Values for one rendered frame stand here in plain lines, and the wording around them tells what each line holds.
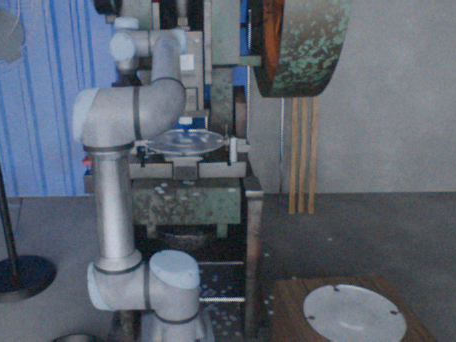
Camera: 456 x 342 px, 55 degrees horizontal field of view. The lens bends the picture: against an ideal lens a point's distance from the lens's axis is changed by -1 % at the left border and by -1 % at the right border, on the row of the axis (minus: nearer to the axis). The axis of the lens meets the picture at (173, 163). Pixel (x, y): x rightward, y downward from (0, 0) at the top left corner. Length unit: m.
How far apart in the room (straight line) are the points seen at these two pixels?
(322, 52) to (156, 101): 0.62
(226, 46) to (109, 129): 0.73
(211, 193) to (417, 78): 1.93
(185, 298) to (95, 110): 0.48
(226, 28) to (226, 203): 0.61
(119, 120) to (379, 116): 2.41
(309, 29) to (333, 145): 1.84
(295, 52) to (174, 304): 0.78
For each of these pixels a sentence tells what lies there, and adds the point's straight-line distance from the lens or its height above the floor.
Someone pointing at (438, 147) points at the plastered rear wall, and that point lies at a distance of 3.37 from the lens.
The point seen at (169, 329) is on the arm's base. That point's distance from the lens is 1.13.
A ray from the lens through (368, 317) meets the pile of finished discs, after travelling 1.50.
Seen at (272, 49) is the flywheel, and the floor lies 1.08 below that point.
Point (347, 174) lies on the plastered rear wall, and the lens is 3.20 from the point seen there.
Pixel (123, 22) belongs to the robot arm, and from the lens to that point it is 1.38.
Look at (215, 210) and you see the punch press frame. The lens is 1.59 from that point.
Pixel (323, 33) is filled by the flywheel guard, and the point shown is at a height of 1.17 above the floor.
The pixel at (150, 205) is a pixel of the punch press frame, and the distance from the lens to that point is 1.59.
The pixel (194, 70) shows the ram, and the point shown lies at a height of 1.04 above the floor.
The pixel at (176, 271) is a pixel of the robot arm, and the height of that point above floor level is 0.68.
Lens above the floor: 1.26
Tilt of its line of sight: 20 degrees down
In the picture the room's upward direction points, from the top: 2 degrees counter-clockwise
